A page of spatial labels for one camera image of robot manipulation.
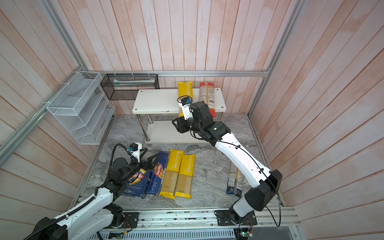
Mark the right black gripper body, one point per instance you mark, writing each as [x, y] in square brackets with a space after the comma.
[193, 126]

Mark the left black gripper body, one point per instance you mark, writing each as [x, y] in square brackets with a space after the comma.
[134, 167]

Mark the red spaghetti bag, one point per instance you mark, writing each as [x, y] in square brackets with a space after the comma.
[207, 95]

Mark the yellow Pastatime spaghetti bag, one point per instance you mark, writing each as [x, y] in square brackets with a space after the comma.
[171, 174]
[185, 178]
[185, 91]

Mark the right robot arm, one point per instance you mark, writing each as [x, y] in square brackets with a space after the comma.
[265, 183]

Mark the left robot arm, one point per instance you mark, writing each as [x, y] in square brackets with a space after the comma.
[98, 211]

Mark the white two-tier shelf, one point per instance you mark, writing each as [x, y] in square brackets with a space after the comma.
[159, 102]

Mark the blue Barilla spaghetti box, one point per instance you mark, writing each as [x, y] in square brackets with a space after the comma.
[158, 173]

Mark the blue Barilla rigatoni box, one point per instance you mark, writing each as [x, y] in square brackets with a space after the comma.
[138, 184]

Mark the dark blue spaghetti bag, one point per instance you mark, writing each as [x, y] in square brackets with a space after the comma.
[235, 181]

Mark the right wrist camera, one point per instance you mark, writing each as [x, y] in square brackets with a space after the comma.
[185, 103]

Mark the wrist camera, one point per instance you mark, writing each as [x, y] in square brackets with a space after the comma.
[185, 103]
[134, 152]

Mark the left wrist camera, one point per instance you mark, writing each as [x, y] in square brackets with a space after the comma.
[134, 152]

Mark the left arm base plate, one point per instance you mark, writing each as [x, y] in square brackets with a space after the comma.
[127, 220]

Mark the aluminium mounting rail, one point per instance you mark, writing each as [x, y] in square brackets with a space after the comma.
[168, 219]

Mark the black mesh wall basket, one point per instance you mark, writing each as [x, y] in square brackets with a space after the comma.
[125, 87]

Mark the white wire mesh organizer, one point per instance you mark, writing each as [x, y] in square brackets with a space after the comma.
[83, 110]

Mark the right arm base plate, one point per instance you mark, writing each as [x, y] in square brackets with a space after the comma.
[229, 218]

